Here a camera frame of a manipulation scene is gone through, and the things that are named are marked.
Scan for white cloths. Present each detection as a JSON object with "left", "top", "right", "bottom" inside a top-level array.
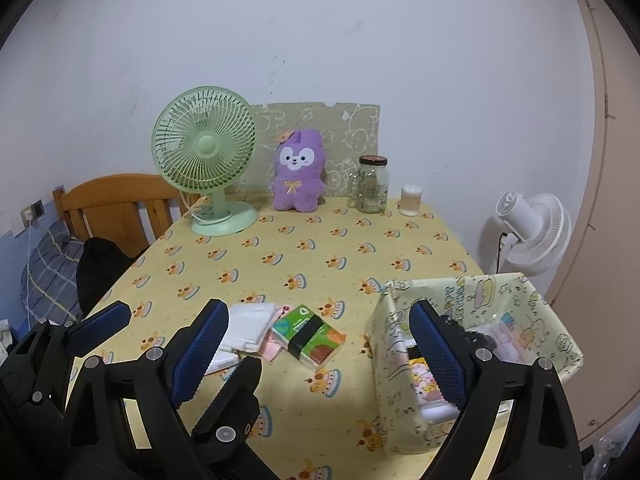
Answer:
[{"left": 205, "top": 302, "right": 278, "bottom": 375}]

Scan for green tissue pack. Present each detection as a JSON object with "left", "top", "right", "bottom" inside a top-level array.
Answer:
[{"left": 271, "top": 304, "right": 346, "bottom": 370}]

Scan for clear plastic package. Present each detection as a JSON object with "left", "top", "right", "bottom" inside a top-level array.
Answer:
[{"left": 475, "top": 323, "right": 529, "bottom": 364}]

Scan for black plastic bag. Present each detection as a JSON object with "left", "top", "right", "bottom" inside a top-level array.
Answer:
[{"left": 440, "top": 314, "right": 497, "bottom": 352}]

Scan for cartoon animal tissue pack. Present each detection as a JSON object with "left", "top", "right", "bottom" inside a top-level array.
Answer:
[{"left": 409, "top": 358, "right": 444, "bottom": 405}]

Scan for blue plaid pillow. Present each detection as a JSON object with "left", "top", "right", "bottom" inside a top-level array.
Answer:
[{"left": 21, "top": 220, "right": 84, "bottom": 325}]

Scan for black garment on chair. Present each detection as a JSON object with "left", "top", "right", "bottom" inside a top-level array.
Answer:
[{"left": 76, "top": 237, "right": 134, "bottom": 316}]

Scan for yellow patterned storage box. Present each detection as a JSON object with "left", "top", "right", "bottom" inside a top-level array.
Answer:
[{"left": 366, "top": 273, "right": 584, "bottom": 454}]

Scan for pink door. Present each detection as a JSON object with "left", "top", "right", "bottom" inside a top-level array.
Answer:
[{"left": 549, "top": 0, "right": 639, "bottom": 446}]

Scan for pink tissue pack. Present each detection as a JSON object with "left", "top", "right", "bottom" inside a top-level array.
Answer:
[{"left": 259, "top": 304, "right": 292, "bottom": 362}]

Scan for yellow patterned tablecloth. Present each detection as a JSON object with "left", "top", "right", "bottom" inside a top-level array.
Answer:
[{"left": 96, "top": 198, "right": 478, "bottom": 479}]

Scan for white standing fan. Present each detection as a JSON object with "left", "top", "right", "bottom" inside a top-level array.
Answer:
[{"left": 495, "top": 192, "right": 573, "bottom": 276}]

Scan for green desk fan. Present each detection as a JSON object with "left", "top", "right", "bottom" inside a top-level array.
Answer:
[{"left": 151, "top": 86, "right": 257, "bottom": 237}]

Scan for purple plush toy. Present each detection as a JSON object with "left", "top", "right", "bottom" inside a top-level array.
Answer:
[{"left": 271, "top": 129, "right": 326, "bottom": 212}]

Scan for cotton swab container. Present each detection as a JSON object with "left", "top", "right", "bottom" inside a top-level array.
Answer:
[{"left": 398, "top": 184, "right": 422, "bottom": 217}]

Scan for glass jar with lid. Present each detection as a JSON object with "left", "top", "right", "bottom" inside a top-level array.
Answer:
[{"left": 348, "top": 155, "right": 390, "bottom": 214}]

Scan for patterned cardboard backboard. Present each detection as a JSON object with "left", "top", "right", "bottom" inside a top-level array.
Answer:
[{"left": 228, "top": 102, "right": 381, "bottom": 196}]

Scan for wall power socket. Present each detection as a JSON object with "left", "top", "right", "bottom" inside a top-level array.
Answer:
[{"left": 21, "top": 200, "right": 44, "bottom": 228}]

